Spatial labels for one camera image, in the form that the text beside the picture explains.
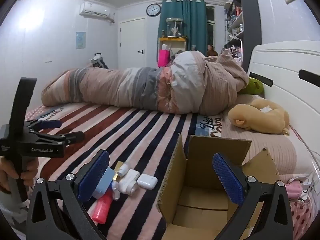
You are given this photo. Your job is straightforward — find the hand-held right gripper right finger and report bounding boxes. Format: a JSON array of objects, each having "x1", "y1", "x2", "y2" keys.
[{"x1": 212, "y1": 152, "x2": 293, "y2": 240}]

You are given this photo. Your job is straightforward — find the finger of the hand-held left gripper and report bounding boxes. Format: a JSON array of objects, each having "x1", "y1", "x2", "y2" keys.
[
  {"x1": 24, "y1": 119, "x2": 63, "y2": 132},
  {"x1": 32, "y1": 131, "x2": 85, "y2": 147}
]

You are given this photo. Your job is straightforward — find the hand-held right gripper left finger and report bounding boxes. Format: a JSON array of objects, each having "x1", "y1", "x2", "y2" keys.
[{"x1": 26, "y1": 149, "x2": 110, "y2": 240}]

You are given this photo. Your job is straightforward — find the light blue box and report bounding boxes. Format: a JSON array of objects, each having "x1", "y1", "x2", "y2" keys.
[{"x1": 92, "y1": 167, "x2": 115, "y2": 199}]

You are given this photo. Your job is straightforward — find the small white bottle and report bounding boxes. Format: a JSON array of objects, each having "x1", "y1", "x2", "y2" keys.
[{"x1": 117, "y1": 163, "x2": 129, "y2": 177}]

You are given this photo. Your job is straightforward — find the pink bottle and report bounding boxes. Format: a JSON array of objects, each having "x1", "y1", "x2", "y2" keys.
[{"x1": 92, "y1": 181, "x2": 121, "y2": 224}]

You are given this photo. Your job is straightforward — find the brown cardboard box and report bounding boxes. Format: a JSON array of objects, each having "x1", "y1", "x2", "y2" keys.
[{"x1": 157, "y1": 134, "x2": 280, "y2": 240}]

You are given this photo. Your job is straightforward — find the white round device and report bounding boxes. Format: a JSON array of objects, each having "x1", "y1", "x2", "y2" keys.
[{"x1": 118, "y1": 169, "x2": 140, "y2": 195}]

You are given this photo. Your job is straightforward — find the white earbuds case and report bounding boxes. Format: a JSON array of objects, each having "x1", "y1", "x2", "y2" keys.
[{"x1": 137, "y1": 174, "x2": 158, "y2": 190}]

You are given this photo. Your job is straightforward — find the person's left hand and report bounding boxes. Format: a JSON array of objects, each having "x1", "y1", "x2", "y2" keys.
[{"x1": 0, "y1": 156, "x2": 38, "y2": 193}]

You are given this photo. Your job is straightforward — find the pink ribbed pillow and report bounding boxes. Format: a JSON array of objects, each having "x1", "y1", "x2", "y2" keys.
[{"x1": 222, "y1": 115, "x2": 304, "y2": 175}]

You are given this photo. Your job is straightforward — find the tan plush toy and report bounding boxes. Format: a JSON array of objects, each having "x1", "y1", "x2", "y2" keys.
[{"x1": 228, "y1": 97, "x2": 290, "y2": 134}]

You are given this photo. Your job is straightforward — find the pink grey rolled quilt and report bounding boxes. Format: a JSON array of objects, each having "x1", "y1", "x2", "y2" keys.
[{"x1": 41, "y1": 50, "x2": 250, "y2": 115}]

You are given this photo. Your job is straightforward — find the grey black object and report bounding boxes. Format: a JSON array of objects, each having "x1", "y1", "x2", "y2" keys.
[{"x1": 90, "y1": 53, "x2": 109, "y2": 70}]

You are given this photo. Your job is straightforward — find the pink pig toy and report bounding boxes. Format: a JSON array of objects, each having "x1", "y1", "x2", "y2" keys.
[{"x1": 291, "y1": 197, "x2": 314, "y2": 234}]

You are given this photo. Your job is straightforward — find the green plush toy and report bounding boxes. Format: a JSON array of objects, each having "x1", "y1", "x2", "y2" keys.
[{"x1": 239, "y1": 77, "x2": 265, "y2": 95}]

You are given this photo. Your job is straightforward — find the white door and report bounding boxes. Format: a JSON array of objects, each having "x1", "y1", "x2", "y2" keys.
[{"x1": 119, "y1": 18, "x2": 146, "y2": 69}]

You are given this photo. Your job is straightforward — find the bright pink bag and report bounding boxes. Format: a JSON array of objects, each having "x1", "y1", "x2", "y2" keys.
[{"x1": 158, "y1": 44, "x2": 171, "y2": 67}]

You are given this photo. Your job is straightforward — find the white air conditioner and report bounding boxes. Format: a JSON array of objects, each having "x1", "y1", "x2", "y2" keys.
[{"x1": 79, "y1": 2, "x2": 115, "y2": 22}]

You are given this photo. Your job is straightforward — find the white headboard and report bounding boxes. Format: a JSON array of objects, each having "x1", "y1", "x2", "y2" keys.
[{"x1": 246, "y1": 41, "x2": 320, "y2": 170}]

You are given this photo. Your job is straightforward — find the yellow table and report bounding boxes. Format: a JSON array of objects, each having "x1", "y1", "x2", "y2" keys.
[{"x1": 159, "y1": 37, "x2": 188, "y2": 55}]

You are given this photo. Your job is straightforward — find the glass display tank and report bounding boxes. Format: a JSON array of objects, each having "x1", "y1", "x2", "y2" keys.
[{"x1": 166, "y1": 17, "x2": 183, "y2": 37}]

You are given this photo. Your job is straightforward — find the window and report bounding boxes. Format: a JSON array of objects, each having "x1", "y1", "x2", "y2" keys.
[{"x1": 206, "y1": 5, "x2": 215, "y2": 47}]

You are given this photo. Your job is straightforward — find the teal curtain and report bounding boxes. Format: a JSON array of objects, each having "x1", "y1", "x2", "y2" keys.
[{"x1": 158, "y1": 0, "x2": 208, "y2": 55}]

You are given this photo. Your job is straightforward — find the black bookshelf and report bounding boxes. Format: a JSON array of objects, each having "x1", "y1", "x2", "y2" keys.
[{"x1": 223, "y1": 0, "x2": 262, "y2": 73}]

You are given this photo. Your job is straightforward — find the light blue wall poster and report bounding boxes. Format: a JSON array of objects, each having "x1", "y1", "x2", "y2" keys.
[{"x1": 76, "y1": 32, "x2": 87, "y2": 48}]

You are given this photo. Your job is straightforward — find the round wall clock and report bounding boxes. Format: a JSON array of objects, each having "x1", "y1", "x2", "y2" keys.
[{"x1": 146, "y1": 3, "x2": 162, "y2": 17}]

